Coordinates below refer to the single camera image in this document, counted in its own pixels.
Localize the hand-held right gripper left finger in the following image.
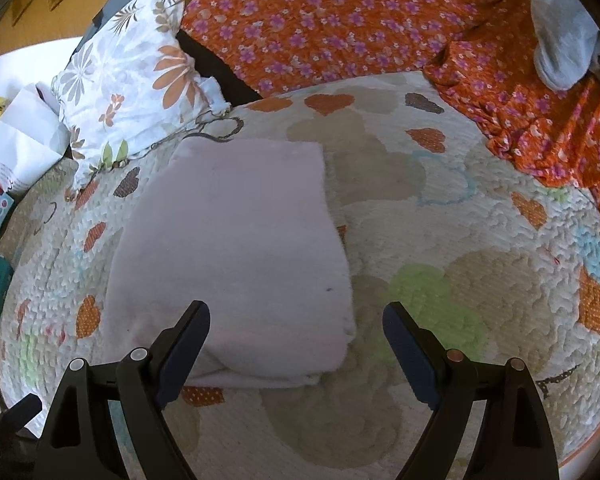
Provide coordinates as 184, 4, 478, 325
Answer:
39, 300, 212, 480

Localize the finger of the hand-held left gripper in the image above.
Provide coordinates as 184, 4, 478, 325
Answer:
0, 393, 43, 480

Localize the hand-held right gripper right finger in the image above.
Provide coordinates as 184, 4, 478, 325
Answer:
382, 301, 561, 480

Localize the light pink garment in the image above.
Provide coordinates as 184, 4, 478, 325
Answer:
102, 137, 358, 391

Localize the heart pattern quilt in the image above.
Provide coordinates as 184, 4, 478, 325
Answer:
0, 72, 600, 480

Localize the orange mattress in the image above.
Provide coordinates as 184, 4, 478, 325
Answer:
557, 435, 600, 467

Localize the white paper bag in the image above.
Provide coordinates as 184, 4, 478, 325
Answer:
0, 82, 72, 202

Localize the orange floral blanket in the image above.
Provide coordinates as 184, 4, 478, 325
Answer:
424, 0, 600, 241

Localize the white floral pillow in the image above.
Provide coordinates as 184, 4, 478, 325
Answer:
50, 0, 232, 188

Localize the orange floral bedsheet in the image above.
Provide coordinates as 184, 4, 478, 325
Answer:
180, 0, 511, 100

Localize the dark blue object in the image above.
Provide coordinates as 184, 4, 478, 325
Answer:
72, 0, 133, 63

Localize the white grey cloth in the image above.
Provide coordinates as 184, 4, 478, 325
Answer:
529, 0, 600, 92

